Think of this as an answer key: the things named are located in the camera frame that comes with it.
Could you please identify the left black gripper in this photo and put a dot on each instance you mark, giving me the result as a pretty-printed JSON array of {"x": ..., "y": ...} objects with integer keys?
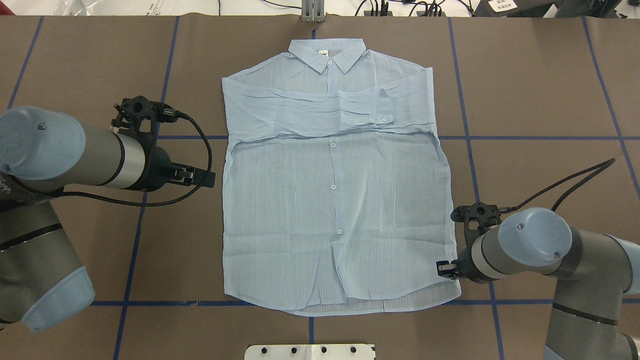
[{"x": 159, "y": 167}]

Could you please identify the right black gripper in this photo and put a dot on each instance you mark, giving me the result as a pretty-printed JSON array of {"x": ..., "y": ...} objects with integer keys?
[{"x": 465, "y": 265}]

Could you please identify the light blue button-up shirt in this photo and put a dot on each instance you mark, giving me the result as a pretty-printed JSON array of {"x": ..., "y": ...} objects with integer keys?
[{"x": 336, "y": 193}]

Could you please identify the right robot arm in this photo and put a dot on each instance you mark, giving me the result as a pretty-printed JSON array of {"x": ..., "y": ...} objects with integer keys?
[{"x": 593, "y": 272}]

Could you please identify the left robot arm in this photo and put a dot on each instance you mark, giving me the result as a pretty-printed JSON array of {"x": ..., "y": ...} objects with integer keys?
[{"x": 43, "y": 281}]

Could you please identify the clear plastic bag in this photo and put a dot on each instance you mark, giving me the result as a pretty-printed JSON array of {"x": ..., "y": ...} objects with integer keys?
[{"x": 109, "y": 8}]

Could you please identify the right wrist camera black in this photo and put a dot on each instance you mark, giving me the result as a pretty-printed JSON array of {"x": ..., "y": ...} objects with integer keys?
[{"x": 477, "y": 218}]

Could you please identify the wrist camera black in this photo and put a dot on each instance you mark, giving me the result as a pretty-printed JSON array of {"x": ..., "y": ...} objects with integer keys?
[
  {"x": 139, "y": 115},
  {"x": 477, "y": 218}
]

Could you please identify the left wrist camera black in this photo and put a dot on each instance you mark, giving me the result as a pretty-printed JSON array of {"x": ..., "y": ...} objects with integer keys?
[{"x": 139, "y": 115}]

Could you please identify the white central pedestal column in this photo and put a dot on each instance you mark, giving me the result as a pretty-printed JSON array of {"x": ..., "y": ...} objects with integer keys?
[{"x": 336, "y": 351}]

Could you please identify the aluminium frame post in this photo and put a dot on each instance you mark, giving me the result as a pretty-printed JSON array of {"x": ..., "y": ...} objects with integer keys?
[{"x": 313, "y": 11}]

